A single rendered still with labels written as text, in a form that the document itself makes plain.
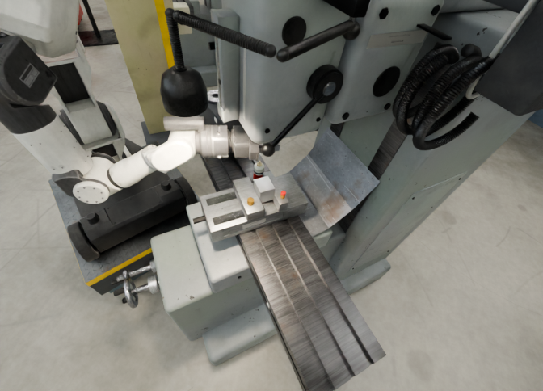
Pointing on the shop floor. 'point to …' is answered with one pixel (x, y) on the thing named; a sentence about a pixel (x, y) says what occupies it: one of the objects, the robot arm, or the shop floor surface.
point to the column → (343, 262)
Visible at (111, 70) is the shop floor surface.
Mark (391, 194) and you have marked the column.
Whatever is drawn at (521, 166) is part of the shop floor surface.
